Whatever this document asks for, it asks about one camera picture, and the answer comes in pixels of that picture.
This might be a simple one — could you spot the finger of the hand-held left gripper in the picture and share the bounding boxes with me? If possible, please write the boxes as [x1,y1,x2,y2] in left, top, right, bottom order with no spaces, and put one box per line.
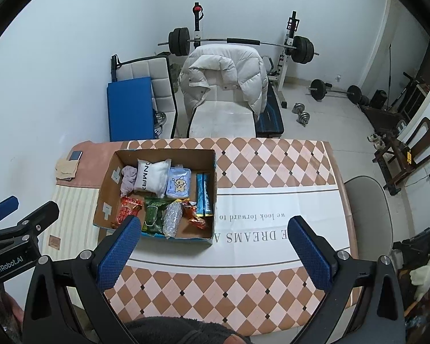
[0,195,19,224]
[0,201,60,245]

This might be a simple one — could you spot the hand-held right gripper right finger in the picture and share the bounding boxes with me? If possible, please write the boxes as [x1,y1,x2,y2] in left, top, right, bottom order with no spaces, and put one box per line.
[287,216,406,344]

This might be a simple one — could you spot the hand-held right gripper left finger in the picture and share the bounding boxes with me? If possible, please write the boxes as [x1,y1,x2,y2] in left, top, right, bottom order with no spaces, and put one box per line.
[21,215,143,344]

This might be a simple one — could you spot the red snack packet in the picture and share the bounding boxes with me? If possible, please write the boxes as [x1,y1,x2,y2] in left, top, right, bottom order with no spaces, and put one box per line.
[115,196,144,224]

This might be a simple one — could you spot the green snack packet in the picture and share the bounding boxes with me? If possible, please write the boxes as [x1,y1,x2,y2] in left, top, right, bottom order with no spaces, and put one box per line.
[141,197,171,235]

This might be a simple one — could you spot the cardboard box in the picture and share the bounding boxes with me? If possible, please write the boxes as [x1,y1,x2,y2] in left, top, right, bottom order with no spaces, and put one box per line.
[93,148,217,246]

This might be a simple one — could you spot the silver glitter packet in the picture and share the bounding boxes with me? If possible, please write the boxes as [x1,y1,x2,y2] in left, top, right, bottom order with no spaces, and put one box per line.
[163,201,184,239]

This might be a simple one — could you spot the purple cloth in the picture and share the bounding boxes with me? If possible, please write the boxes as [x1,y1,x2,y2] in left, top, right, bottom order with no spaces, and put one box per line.
[120,165,138,198]

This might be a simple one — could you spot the white pillow bag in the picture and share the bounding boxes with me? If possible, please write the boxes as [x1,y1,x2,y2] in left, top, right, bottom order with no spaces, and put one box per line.
[134,158,173,198]

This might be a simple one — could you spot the orange snack packet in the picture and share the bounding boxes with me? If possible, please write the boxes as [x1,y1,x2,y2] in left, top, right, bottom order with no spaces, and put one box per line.
[182,201,212,230]

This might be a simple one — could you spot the blue cartoon tissue pack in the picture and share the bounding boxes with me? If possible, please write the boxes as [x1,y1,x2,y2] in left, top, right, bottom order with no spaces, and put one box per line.
[166,167,192,199]

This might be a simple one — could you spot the long blue packet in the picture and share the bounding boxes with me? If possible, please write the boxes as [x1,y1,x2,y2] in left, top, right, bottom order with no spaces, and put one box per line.
[195,173,216,217]

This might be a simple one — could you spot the pink cream striped blanket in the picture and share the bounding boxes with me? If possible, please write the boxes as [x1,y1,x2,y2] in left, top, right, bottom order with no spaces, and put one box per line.
[39,140,130,269]

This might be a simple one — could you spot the beige cloth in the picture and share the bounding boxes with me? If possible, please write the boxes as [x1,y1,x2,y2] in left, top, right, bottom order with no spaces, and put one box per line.
[55,159,80,180]

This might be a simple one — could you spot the beige round chair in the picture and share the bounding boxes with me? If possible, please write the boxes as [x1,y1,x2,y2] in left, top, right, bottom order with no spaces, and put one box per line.
[344,175,395,259]

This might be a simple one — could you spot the dark fleece clothing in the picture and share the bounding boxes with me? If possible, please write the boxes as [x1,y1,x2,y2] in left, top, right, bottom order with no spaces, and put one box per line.
[124,316,251,344]

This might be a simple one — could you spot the chrome weight plates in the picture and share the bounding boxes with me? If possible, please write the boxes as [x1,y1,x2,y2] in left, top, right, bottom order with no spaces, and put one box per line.
[152,111,167,137]

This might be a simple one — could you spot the blue folded mat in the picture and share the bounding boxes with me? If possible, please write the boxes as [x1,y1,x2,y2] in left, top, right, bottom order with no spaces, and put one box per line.
[107,76,155,142]

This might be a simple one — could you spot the dark exercise machine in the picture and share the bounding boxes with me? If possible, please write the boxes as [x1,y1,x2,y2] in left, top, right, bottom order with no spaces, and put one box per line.
[358,72,430,130]

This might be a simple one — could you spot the white chair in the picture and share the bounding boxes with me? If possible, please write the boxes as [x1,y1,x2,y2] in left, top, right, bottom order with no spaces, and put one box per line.
[175,45,269,138]

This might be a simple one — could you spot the brown wooden chair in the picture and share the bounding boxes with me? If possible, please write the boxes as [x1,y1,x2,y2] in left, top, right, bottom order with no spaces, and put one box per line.
[373,116,430,196]

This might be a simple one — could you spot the short barbell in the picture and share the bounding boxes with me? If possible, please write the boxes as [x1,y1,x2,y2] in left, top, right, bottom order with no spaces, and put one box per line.
[308,79,362,105]

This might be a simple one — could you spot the black speaker box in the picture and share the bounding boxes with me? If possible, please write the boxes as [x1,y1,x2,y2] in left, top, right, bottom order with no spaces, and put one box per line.
[370,90,388,110]

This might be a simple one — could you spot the grey chair with blue mat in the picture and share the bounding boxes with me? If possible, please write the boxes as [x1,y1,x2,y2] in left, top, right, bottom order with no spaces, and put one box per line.
[110,54,178,138]

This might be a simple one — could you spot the thin black stick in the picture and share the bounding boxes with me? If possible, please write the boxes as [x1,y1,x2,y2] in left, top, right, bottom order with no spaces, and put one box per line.
[386,43,393,108]

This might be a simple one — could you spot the white puffer jacket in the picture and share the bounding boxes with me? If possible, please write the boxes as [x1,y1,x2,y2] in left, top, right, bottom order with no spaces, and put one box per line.
[178,45,269,117]

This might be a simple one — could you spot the racked barbell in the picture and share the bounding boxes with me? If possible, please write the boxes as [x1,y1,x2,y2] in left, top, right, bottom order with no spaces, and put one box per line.
[158,27,319,65]

